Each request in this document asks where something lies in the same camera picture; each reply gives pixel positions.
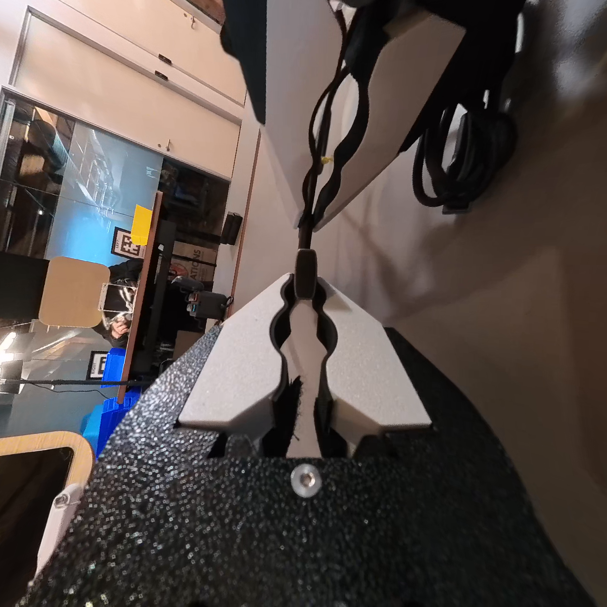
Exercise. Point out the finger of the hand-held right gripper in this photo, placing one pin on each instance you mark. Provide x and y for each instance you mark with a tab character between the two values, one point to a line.
408	85
289	95

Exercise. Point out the black wall screen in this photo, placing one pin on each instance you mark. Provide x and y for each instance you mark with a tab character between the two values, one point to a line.
21	284

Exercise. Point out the black battery charger box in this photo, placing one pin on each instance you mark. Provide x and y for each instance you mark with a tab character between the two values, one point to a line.
211	303

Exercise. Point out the stack of blue bins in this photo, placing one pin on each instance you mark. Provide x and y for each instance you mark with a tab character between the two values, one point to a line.
106	422

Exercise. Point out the cream door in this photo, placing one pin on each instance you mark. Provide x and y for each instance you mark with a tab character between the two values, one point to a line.
142	28
118	104

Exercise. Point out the clear acrylic stand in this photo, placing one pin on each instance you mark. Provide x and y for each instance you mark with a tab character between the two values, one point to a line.
106	298

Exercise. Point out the blue plastic bin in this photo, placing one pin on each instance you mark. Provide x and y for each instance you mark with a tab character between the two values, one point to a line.
115	367

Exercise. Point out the wooden table with black legs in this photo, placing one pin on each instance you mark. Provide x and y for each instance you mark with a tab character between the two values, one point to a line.
135	332

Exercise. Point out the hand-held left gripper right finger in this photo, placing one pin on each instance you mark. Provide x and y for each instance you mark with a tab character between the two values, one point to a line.
374	374

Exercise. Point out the small black battery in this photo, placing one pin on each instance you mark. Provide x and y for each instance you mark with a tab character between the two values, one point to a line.
232	227

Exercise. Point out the white stand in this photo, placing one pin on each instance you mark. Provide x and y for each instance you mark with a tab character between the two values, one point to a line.
57	531

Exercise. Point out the cardboard box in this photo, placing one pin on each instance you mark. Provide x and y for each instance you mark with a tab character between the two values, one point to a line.
197	265

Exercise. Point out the yellow plastic bin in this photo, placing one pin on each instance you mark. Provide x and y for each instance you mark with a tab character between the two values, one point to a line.
141	220

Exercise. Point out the wood framed dark panel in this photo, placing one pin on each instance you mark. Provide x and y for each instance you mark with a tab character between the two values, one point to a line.
47	437

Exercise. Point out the black white tag sign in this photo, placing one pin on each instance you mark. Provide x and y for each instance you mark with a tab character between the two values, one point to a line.
97	365
128	244

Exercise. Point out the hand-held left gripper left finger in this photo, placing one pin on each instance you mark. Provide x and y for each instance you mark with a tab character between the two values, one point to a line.
232	370

